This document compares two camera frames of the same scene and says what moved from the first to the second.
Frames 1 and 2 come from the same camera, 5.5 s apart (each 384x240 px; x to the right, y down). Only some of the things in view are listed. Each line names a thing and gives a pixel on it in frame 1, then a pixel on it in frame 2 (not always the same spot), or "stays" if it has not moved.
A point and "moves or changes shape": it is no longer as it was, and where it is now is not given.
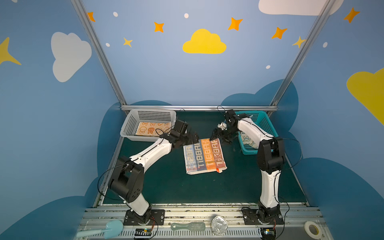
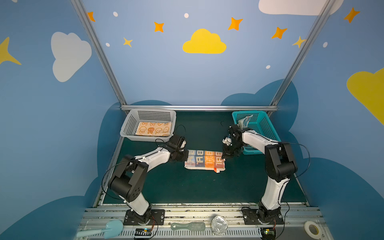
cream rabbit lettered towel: x=206 y=155 moves or changes shape
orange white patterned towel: x=152 y=128 stays
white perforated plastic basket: x=147 y=125 stays
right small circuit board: x=268 y=233 stays
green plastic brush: x=196 y=226 stays
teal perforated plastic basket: x=262 y=119 stays
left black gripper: x=190 y=138 → x=181 y=154
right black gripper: x=221 y=135 → x=229 y=149
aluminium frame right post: x=303 y=52 stays
